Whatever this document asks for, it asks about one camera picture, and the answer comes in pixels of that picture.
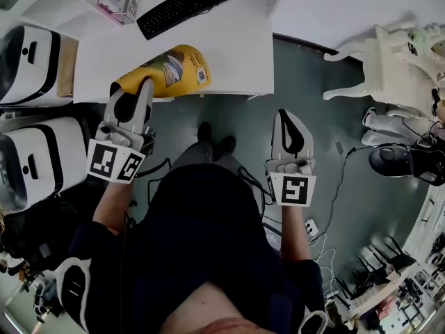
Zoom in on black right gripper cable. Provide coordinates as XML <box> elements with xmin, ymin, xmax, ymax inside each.
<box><xmin>238</xmin><ymin>165</ymin><xmax>275</xmax><ymax>207</ymax></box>

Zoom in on black chairs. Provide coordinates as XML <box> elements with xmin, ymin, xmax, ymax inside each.
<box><xmin>357</xmin><ymin>234</ymin><xmax>418</xmax><ymax>285</ymax></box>

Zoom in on black round device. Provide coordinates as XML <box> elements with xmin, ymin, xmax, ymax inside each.
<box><xmin>368</xmin><ymin>143</ymin><xmax>445</xmax><ymax>187</ymax></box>

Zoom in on person's left black shoe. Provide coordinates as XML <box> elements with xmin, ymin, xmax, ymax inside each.
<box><xmin>197</xmin><ymin>121</ymin><xmax>213</xmax><ymax>144</ymax></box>

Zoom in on white cables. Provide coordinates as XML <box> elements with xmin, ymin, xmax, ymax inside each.
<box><xmin>309</xmin><ymin>233</ymin><xmax>338</xmax><ymax>297</ymax></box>

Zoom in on person's face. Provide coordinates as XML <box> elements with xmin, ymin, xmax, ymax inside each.
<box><xmin>158</xmin><ymin>282</ymin><xmax>279</xmax><ymax>334</ymax></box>

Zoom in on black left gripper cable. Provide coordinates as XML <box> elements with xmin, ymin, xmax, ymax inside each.
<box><xmin>123</xmin><ymin>157</ymin><xmax>172</xmax><ymax>236</ymax></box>

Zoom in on person's black shoe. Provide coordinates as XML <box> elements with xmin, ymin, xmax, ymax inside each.
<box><xmin>218</xmin><ymin>134</ymin><xmax>237</xmax><ymax>154</ymax></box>
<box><xmin>197</xmin><ymin>121</ymin><xmax>213</xmax><ymax>144</ymax></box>

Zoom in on black keyboard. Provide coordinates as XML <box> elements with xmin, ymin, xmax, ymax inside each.
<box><xmin>136</xmin><ymin>0</ymin><xmax>235</xmax><ymax>41</ymax></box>

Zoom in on white ornate stool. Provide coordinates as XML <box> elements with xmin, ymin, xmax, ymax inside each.
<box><xmin>360</xmin><ymin>106</ymin><xmax>425</xmax><ymax>148</ymax></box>

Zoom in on person's left forearm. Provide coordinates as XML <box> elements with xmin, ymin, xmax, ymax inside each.
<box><xmin>92</xmin><ymin>177</ymin><xmax>135</xmax><ymax>234</ymax></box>

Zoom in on white shelf cabinet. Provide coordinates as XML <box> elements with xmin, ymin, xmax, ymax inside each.
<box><xmin>0</xmin><ymin>0</ymin><xmax>115</xmax><ymax>41</ymax></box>

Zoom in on person's right black shoe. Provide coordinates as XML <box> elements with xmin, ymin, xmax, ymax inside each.
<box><xmin>218</xmin><ymin>134</ymin><xmax>237</xmax><ymax>154</ymax></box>

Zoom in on white black machine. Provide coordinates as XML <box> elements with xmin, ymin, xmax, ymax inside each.
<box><xmin>0</xmin><ymin>116</ymin><xmax>90</xmax><ymax>215</ymax></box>
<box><xmin>0</xmin><ymin>24</ymin><xmax>62</xmax><ymax>106</ymax></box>

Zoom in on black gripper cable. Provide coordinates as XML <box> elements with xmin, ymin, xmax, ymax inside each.
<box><xmin>123</xmin><ymin>157</ymin><xmax>172</xmax><ymax>236</ymax></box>
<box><xmin>238</xmin><ymin>165</ymin><xmax>275</xmax><ymax>207</ymax></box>

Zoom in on person's right forearm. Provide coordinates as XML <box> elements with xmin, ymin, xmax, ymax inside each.
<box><xmin>280</xmin><ymin>203</ymin><xmax>312</xmax><ymax>262</ymax></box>

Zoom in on black floor cable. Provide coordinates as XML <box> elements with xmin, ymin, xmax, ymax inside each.
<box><xmin>309</xmin><ymin>146</ymin><xmax>373</xmax><ymax>243</ymax></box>

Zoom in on yellow printed package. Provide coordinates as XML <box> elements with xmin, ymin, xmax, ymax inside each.
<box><xmin>110</xmin><ymin>44</ymin><xmax>212</xmax><ymax>100</ymax></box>

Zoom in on dark equipment pile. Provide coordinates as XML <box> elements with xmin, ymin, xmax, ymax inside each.
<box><xmin>0</xmin><ymin>200</ymin><xmax>81</xmax><ymax>281</ymax></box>

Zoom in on person's grey trousers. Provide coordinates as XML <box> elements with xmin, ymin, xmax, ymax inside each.
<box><xmin>170</xmin><ymin>139</ymin><xmax>244</xmax><ymax>173</ymax></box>

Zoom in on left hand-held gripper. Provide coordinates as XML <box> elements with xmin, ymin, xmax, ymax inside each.
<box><xmin>86</xmin><ymin>77</ymin><xmax>156</xmax><ymax>185</ymax></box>

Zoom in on black flat box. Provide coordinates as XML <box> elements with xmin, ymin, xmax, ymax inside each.
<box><xmin>262</xmin><ymin>221</ymin><xmax>282</xmax><ymax>252</ymax></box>

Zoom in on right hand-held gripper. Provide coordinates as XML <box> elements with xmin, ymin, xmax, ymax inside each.
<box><xmin>264</xmin><ymin>109</ymin><xmax>317</xmax><ymax>207</ymax></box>

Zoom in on person's dark shirt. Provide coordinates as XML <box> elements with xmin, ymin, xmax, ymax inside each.
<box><xmin>67</xmin><ymin>164</ymin><xmax>326</xmax><ymax>334</ymax></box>

